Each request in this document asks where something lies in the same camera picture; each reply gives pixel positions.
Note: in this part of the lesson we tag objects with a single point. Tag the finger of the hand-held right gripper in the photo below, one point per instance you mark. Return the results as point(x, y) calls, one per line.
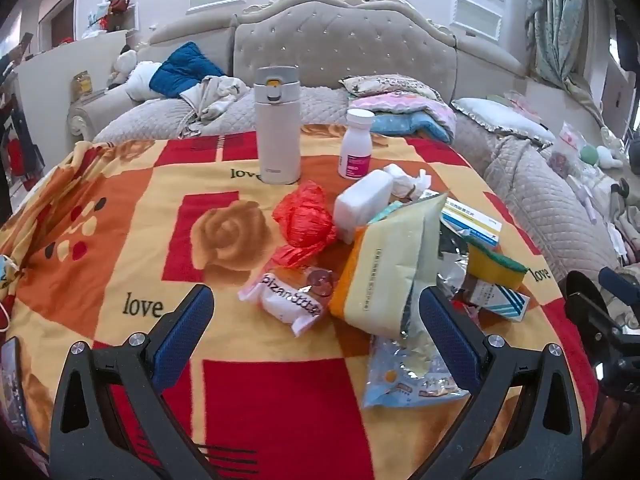
point(619, 282)
point(582, 297)

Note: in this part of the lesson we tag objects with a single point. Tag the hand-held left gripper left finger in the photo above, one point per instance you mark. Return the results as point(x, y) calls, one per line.
point(186, 332)

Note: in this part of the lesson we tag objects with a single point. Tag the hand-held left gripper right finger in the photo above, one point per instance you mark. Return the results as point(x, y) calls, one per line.
point(449, 340)

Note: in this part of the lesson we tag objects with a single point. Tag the light blue snack wrapper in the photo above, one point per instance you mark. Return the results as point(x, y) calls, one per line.
point(400, 380)

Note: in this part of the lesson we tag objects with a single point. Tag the white box blue stripes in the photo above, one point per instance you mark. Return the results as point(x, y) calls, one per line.
point(500, 302)

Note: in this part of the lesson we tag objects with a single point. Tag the silver foil wrapper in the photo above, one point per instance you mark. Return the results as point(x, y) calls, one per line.
point(450, 265)

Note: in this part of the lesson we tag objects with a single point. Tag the cream yellow packaging bag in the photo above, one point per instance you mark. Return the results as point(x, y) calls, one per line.
point(390, 270)

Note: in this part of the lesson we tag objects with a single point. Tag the yellow green sponge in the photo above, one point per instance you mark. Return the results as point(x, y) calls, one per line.
point(495, 260)

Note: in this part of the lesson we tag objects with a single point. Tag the white snack wrapper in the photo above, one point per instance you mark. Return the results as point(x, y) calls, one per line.
point(285, 305)

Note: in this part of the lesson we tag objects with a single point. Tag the pink transparent wrapper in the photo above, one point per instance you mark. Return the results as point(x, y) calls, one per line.
point(320, 282)

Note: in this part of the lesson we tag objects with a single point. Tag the red plastic bag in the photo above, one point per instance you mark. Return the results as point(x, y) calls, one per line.
point(305, 225)

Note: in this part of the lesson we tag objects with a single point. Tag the grey quilted bedspread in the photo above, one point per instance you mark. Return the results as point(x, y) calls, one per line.
point(540, 195)

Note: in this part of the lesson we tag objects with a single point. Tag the blue white medicine box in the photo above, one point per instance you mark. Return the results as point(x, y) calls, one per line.
point(472, 222)

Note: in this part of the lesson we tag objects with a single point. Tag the orange red printed blanket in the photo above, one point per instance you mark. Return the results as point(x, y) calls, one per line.
point(150, 210)

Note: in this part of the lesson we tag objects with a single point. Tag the green round toy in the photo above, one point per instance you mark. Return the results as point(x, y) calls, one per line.
point(590, 155)

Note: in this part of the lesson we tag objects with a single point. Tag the clear plastic bag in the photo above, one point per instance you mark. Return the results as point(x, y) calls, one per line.
point(570, 135)

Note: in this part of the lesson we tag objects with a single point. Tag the white foam sponge block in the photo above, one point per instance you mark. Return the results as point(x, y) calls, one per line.
point(361, 205)

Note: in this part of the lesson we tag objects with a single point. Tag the crumpled white tissue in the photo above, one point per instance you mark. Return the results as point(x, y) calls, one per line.
point(407, 180)

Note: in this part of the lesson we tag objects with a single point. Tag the smartphone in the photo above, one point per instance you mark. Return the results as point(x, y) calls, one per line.
point(11, 385)

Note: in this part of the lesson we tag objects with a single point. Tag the grey ruffled pillow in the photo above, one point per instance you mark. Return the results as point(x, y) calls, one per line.
point(500, 116)

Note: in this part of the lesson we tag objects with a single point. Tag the white pill bottle pink label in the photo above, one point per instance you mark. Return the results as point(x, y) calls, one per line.
point(356, 147)

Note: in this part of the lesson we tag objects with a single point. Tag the white thermos bottle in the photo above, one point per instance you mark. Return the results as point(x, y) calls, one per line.
point(277, 125)

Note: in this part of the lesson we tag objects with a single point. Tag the white crumpled clothes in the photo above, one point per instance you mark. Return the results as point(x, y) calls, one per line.
point(215, 94)

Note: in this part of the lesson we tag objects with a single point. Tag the patterned pillow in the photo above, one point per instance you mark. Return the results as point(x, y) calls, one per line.
point(390, 86)

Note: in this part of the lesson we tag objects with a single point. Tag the blue jacket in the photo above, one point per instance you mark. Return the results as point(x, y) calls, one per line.
point(185, 67)

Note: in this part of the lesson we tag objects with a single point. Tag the floral curtain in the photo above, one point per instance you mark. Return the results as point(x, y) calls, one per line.
point(565, 20)

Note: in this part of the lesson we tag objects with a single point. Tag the glass jar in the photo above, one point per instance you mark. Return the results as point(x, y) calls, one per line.
point(82, 84)

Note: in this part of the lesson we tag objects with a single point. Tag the white plush toy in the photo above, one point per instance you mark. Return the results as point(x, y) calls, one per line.
point(125, 66)

